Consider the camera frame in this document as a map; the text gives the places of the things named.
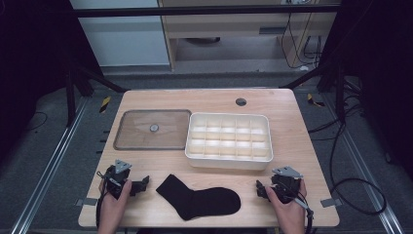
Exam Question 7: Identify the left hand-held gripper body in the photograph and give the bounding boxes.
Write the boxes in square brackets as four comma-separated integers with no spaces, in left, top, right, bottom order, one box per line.
[105,159,133,200]

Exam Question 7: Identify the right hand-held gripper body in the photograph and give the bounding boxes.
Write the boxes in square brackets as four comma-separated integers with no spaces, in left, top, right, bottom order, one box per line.
[271,165,304,205]

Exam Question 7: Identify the white divided storage box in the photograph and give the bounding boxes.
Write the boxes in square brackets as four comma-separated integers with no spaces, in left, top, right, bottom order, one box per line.
[184,112,274,172]

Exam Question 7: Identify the black sock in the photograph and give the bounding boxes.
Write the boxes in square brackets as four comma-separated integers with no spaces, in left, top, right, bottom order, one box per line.
[155,174,242,221]

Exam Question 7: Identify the person's right hand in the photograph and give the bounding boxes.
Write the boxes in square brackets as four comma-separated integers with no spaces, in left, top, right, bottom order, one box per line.
[266,181,308,234]

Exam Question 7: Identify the person's left hand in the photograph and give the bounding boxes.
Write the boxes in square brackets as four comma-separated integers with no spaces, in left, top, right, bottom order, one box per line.
[97,179,132,234]

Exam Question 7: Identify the black yellow tape piece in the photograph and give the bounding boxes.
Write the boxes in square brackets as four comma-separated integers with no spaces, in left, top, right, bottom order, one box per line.
[98,96,112,114]
[307,93,325,108]

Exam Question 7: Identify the black metal stand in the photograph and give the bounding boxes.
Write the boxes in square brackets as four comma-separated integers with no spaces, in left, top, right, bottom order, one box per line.
[62,61,130,128]
[279,59,363,125]

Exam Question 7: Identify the white cabinet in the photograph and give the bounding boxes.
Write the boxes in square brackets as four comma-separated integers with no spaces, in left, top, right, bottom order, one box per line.
[68,0,171,67]

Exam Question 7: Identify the light wooden desk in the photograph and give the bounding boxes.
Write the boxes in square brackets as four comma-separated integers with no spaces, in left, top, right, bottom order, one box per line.
[157,0,342,71]

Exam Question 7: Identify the black horizontal bar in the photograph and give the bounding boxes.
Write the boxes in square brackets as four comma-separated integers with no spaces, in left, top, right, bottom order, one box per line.
[71,4,342,19]

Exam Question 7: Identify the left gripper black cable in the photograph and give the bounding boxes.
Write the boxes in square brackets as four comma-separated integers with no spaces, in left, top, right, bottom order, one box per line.
[94,170,109,229]

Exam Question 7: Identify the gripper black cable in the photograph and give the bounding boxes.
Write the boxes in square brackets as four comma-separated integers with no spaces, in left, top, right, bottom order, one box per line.
[279,181,315,234]
[94,170,109,229]

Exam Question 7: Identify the grey metal table bracket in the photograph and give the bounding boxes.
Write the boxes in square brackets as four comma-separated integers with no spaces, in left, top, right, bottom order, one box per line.
[74,197,98,208]
[319,197,344,209]

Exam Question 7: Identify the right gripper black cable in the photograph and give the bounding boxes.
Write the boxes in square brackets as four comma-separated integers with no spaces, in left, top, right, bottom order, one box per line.
[279,181,315,234]

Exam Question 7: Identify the black floor cable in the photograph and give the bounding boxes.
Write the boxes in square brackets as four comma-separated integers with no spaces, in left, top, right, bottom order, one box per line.
[307,81,388,216]

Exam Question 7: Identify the aluminium floor rail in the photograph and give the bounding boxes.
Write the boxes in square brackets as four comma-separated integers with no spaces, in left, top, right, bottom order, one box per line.
[320,92,405,234]
[10,97,91,234]

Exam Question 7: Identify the black hanging cables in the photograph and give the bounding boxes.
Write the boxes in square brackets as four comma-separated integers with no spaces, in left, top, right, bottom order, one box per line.
[280,0,324,70]

